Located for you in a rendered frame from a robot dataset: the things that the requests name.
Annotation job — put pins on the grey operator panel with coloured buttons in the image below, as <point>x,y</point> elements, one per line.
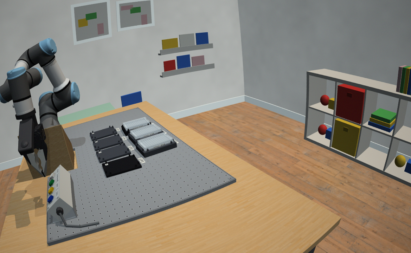
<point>61,198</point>

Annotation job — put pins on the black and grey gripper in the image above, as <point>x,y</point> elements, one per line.
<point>39,143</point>

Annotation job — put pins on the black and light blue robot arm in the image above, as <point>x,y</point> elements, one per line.
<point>22,78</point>

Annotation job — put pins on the black l-shaped locator bracket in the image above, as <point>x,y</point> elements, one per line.
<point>134,141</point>

